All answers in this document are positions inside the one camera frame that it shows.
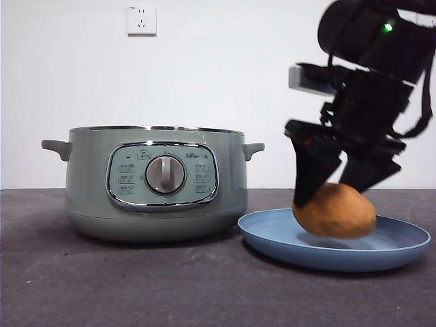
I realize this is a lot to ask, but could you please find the brown potato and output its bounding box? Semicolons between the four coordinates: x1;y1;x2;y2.
292;183;377;239

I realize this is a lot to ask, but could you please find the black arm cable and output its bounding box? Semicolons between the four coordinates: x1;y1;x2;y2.
390;64;434;140

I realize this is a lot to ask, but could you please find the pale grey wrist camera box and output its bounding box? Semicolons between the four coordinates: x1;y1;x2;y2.
288;65;337;94

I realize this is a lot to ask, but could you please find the white wall socket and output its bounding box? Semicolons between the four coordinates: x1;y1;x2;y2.
126;4;158;37

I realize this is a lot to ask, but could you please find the pale green electric steamer pot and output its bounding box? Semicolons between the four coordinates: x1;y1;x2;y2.
40;125;266;243

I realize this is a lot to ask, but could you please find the blue round plate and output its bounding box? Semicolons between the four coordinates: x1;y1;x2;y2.
237;208;431;273

